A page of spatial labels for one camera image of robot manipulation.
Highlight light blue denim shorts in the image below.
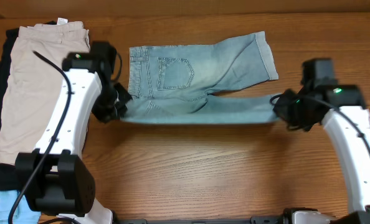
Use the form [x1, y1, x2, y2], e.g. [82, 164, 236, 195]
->
[122, 31, 278, 124]

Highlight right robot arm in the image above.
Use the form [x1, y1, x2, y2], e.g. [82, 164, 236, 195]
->
[270, 58, 370, 223]

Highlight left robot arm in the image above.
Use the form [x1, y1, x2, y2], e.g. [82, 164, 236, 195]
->
[8, 41, 131, 224]

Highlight beige folded shorts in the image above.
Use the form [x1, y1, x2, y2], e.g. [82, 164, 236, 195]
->
[0, 21, 90, 165]

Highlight light blue cloth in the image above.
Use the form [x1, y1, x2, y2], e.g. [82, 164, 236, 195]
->
[0, 190, 41, 224]

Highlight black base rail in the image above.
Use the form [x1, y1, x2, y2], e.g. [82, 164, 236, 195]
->
[113, 215, 292, 224]

